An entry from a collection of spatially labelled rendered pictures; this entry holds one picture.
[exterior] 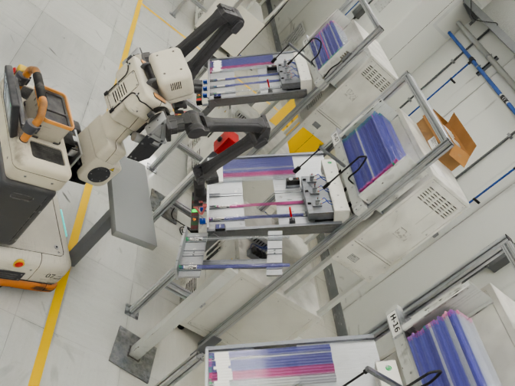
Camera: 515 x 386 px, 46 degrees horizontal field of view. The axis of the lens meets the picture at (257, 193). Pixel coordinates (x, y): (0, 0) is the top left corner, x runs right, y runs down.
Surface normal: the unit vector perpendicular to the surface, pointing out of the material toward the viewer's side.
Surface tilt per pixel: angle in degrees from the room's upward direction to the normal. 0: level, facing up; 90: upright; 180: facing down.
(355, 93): 90
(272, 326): 90
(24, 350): 0
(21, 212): 90
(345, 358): 45
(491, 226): 90
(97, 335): 0
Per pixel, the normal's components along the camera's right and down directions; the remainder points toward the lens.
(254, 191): 0.06, 0.60
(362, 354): -0.04, -0.80
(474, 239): -0.74, -0.51
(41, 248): 0.67, -0.62
